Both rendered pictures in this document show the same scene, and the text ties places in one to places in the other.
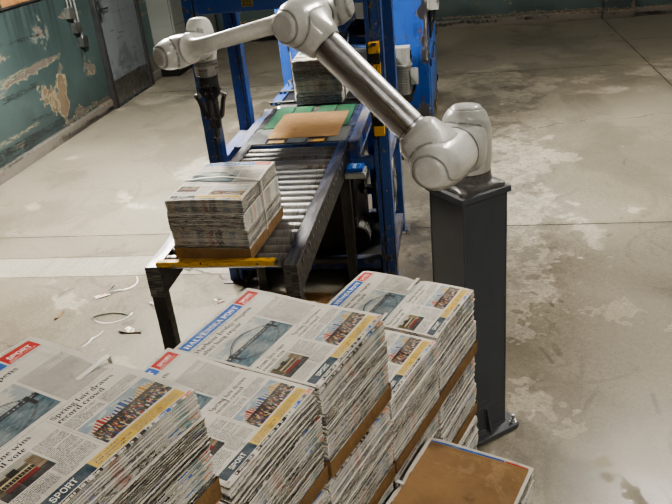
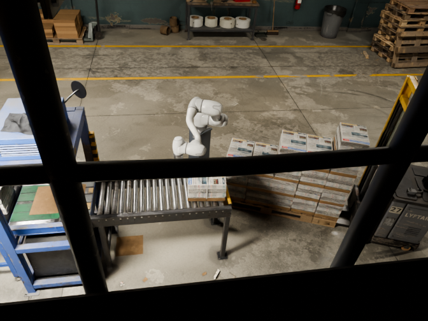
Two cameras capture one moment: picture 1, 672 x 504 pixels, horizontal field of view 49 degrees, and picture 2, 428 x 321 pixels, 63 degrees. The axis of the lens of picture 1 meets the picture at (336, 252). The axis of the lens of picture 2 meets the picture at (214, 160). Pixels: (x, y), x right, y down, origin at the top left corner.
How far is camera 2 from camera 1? 460 cm
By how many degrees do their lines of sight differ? 90
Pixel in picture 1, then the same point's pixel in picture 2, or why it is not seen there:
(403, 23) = not seen: outside the picture
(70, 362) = (344, 134)
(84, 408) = (350, 129)
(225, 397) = (314, 142)
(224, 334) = (298, 146)
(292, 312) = (286, 140)
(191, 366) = (310, 148)
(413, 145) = (223, 118)
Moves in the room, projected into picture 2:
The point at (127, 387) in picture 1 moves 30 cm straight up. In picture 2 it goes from (344, 127) to (353, 102)
